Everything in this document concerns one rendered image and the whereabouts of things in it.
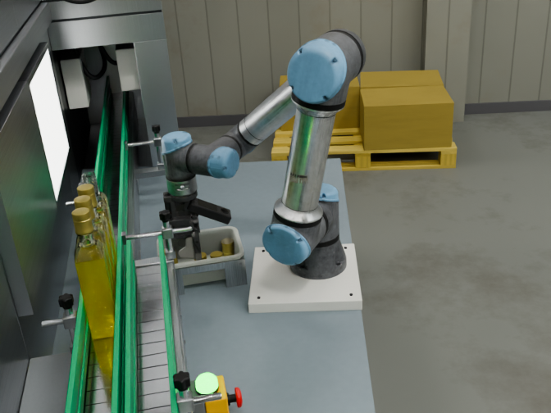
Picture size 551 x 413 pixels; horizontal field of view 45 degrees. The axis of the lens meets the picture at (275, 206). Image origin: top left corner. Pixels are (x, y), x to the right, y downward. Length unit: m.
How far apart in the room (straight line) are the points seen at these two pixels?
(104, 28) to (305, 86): 1.11
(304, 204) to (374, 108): 2.64
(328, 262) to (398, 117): 2.51
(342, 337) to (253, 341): 0.21
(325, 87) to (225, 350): 0.64
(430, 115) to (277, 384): 2.93
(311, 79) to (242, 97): 3.78
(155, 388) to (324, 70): 0.69
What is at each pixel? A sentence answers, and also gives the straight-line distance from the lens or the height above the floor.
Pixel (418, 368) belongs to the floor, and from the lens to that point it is 2.67.
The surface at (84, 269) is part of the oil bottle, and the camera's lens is 1.36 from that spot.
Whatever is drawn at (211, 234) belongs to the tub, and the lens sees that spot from 1.87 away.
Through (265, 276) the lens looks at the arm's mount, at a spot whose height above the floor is 0.78.
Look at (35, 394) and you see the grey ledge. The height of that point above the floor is 0.88.
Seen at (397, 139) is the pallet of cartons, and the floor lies 0.20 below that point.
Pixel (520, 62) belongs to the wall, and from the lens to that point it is 5.28.
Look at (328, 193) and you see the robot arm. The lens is 1.64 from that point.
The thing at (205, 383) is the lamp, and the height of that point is 0.85.
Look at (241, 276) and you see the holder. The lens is 1.76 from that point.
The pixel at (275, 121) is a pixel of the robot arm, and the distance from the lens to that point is 1.61.
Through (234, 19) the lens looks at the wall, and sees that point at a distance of 4.98.
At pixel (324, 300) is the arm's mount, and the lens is 1.65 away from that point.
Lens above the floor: 1.72
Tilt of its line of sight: 27 degrees down
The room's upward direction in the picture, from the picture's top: 4 degrees counter-clockwise
